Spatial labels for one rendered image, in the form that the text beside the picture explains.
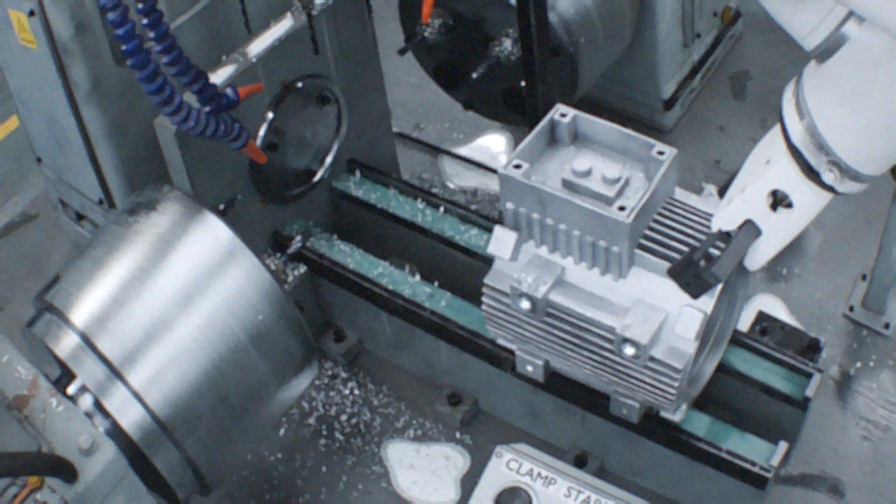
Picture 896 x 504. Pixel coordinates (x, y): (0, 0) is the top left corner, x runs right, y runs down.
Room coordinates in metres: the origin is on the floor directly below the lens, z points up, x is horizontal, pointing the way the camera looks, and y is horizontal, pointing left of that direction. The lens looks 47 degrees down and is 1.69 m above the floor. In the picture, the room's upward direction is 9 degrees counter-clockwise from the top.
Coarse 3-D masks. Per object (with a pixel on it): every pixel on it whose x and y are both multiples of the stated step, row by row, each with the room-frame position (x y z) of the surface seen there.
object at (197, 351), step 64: (128, 256) 0.55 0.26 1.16; (192, 256) 0.55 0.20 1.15; (256, 256) 0.56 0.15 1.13; (64, 320) 0.49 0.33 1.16; (128, 320) 0.49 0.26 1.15; (192, 320) 0.50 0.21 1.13; (256, 320) 0.51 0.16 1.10; (64, 384) 0.47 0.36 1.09; (128, 384) 0.44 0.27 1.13; (192, 384) 0.45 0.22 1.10; (256, 384) 0.48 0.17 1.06; (128, 448) 0.43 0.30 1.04; (192, 448) 0.42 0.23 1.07
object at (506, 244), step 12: (504, 228) 0.58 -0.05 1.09; (492, 240) 0.58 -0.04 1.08; (504, 240) 0.57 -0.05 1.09; (516, 240) 0.57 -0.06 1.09; (492, 252) 0.57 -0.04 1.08; (504, 252) 0.56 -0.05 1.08; (516, 252) 0.57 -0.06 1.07; (684, 312) 0.46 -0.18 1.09; (696, 312) 0.46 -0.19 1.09; (684, 324) 0.45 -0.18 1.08; (696, 324) 0.45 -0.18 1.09; (684, 336) 0.45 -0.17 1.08; (696, 336) 0.44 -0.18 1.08; (516, 348) 0.56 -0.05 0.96; (684, 408) 0.45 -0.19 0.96
